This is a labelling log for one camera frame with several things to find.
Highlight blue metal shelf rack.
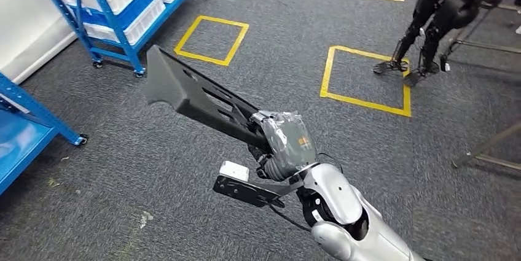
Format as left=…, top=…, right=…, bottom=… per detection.
left=0, top=71, right=89, bottom=196

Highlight black humanoid robot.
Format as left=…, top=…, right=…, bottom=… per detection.
left=372, top=0, right=514, bottom=88

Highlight metal frame legs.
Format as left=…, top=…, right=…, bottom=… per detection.
left=452, top=122, right=521, bottom=171

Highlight black right camera bracket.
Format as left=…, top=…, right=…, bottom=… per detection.
left=212, top=174, right=304, bottom=209

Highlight blue wheeled shelf rack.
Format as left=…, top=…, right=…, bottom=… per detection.
left=27, top=0, right=225, bottom=79

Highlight black plastic frame part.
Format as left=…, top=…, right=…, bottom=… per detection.
left=143, top=44, right=272, bottom=154

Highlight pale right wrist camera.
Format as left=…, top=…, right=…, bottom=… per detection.
left=219, top=160, right=250, bottom=182

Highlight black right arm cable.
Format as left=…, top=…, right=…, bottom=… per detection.
left=267, top=205, right=313, bottom=232

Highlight metal hoist frame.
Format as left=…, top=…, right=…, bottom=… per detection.
left=439, top=0, right=521, bottom=74

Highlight white car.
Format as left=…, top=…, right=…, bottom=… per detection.
left=0, top=0, right=78, bottom=85

